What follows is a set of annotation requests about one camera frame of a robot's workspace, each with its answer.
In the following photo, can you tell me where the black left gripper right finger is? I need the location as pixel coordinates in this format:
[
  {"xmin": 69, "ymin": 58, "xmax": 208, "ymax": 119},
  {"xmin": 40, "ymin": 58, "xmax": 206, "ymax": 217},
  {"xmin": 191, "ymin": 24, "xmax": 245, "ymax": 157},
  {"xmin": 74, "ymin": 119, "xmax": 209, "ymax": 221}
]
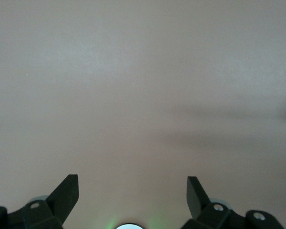
[{"xmin": 181, "ymin": 176, "xmax": 286, "ymax": 229}]

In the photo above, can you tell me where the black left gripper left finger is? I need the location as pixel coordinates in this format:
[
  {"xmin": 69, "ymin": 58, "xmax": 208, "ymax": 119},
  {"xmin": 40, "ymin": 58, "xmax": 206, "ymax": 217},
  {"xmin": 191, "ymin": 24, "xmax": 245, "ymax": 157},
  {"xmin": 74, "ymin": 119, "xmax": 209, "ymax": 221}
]
[{"xmin": 0, "ymin": 174, "xmax": 80, "ymax": 229}]

